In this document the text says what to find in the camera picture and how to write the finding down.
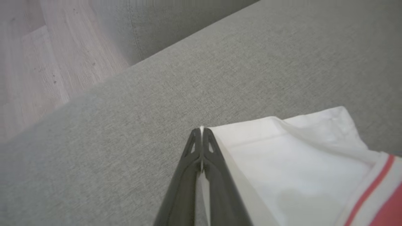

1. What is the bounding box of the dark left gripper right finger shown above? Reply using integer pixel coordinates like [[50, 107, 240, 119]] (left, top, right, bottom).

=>
[[202, 127, 253, 226]]

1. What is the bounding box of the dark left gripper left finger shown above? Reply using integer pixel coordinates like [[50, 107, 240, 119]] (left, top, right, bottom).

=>
[[153, 128, 202, 226]]

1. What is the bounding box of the red and white jersey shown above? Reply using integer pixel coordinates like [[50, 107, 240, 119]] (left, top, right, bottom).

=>
[[200, 106, 402, 226]]

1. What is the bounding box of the large grey sofa seat cushion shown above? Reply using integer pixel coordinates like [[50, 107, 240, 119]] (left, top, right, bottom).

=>
[[0, 0, 402, 226]]

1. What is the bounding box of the grey sofa chaise cushion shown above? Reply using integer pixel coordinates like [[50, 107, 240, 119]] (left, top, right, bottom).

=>
[[90, 0, 262, 67]]

